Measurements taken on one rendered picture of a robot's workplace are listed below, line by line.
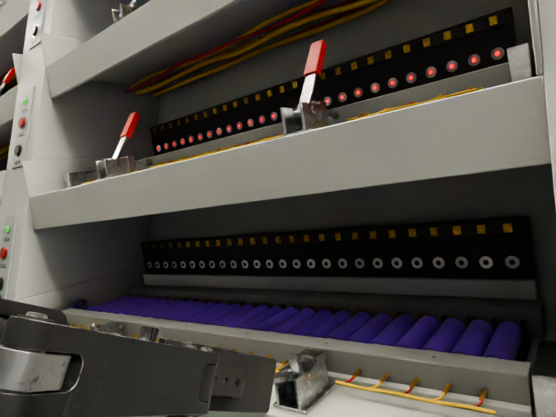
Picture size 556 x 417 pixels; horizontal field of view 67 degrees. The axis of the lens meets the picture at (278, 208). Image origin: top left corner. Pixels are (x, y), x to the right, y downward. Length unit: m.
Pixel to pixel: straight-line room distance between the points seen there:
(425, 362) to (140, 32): 0.44
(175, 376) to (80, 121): 0.59
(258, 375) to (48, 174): 0.50
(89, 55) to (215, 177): 0.31
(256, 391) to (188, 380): 0.09
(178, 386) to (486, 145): 0.20
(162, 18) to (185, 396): 0.41
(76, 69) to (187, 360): 0.53
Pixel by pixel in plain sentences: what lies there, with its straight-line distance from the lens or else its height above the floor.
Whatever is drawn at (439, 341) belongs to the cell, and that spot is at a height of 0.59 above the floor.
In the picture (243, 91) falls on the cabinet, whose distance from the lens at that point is 0.66.
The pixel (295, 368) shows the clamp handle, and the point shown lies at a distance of 0.31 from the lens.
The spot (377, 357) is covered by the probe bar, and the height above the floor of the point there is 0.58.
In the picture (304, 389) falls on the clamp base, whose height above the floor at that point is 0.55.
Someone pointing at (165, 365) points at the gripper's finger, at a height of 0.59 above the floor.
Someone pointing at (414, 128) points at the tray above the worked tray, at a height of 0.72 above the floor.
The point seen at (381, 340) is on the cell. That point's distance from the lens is 0.35.
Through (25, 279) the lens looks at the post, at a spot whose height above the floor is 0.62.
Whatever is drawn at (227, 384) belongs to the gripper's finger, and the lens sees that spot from 0.23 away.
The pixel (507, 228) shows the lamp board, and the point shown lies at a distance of 0.41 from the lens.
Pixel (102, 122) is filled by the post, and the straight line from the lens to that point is 0.75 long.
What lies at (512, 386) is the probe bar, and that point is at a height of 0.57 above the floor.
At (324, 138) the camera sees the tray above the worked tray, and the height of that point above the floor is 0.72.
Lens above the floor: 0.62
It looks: 10 degrees up
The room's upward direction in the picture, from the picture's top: 2 degrees clockwise
